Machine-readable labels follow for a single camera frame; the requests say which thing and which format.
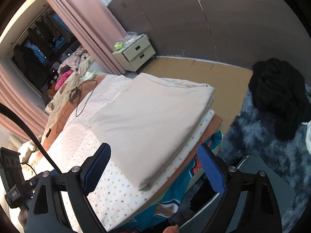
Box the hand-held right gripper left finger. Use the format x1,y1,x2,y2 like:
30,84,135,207
25,143,112,233

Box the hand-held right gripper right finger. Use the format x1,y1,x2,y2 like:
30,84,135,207
197,143,282,233

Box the beige jacket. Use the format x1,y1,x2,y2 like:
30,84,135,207
93,72,215,191

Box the pile of clothes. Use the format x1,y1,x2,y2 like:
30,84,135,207
45,58,98,127

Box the floral clothes pile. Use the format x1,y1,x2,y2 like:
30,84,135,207
58,47,88,72

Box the row of dark hanging clothes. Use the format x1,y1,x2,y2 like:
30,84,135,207
34,12,76,51

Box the white dotted blanket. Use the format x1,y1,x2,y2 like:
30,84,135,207
41,74,217,231

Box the blue-grey shaggy rug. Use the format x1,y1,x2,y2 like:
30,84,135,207
219,83,311,233

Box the pink curtain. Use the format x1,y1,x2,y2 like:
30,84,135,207
40,0,128,76
0,63,49,141

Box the brown plush toy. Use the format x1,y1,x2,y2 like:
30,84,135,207
46,69,60,99

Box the pink cloth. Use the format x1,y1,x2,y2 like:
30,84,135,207
55,70,73,90

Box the black fuzzy garment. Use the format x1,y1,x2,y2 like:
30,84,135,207
248,58,307,141

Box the white cloth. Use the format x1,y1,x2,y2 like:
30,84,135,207
301,120,311,151

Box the dark hanging coat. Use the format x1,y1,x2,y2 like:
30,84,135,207
13,44,49,88

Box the cream nightstand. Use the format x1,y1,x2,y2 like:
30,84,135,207
112,34,156,72

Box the clear plastic bags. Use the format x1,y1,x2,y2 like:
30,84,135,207
119,31,144,46

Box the thick black cable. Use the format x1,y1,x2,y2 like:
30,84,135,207
0,103,64,174

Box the black wired device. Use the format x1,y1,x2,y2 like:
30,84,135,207
69,80,98,117

